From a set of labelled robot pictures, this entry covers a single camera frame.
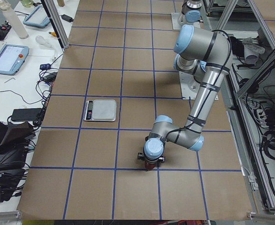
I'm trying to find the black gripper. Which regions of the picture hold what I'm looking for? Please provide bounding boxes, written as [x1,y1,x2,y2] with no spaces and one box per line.
[137,152,165,164]

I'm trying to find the red yellow mango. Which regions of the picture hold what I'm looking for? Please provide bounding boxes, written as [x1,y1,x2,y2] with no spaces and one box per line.
[145,161,157,171]

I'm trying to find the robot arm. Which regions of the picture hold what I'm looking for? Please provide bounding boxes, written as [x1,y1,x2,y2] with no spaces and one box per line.
[178,0,202,24]
[137,24,232,170]

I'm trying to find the silver digital kitchen scale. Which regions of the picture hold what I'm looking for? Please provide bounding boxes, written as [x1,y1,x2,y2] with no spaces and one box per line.
[83,99,117,122]

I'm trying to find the black laptop power brick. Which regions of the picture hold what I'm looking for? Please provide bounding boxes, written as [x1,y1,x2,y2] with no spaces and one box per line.
[11,108,41,122]

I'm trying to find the clear light bulb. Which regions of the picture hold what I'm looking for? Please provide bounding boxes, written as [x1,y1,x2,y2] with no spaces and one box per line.
[35,35,53,48]

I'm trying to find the black power adapter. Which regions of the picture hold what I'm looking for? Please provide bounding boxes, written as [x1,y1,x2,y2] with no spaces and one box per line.
[61,14,74,23]

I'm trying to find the near teach pendant tablet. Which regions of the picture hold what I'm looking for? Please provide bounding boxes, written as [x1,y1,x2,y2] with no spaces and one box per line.
[0,44,29,75]

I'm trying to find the teach pendant tablet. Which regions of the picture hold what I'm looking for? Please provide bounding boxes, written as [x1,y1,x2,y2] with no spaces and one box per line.
[0,44,29,75]
[23,6,50,28]

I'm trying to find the far teach pendant tablet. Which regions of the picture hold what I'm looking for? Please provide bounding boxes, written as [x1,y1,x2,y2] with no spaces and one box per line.
[23,6,50,28]

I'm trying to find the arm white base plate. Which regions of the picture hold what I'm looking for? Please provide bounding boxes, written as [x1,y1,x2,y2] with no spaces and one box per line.
[179,71,219,101]
[171,12,181,30]

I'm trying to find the aluminium frame post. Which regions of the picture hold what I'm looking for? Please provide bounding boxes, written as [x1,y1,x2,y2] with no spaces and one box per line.
[41,0,69,50]

